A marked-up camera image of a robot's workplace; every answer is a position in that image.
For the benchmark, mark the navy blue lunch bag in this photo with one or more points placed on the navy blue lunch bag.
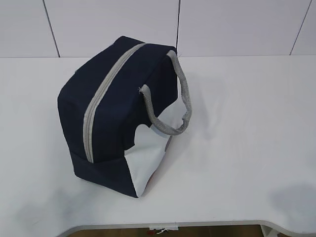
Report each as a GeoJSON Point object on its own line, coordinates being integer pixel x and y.
{"type": "Point", "coordinates": [120, 110]}

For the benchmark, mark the white tag under table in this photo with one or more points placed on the white tag under table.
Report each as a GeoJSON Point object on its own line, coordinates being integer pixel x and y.
{"type": "Point", "coordinates": [159, 230]}

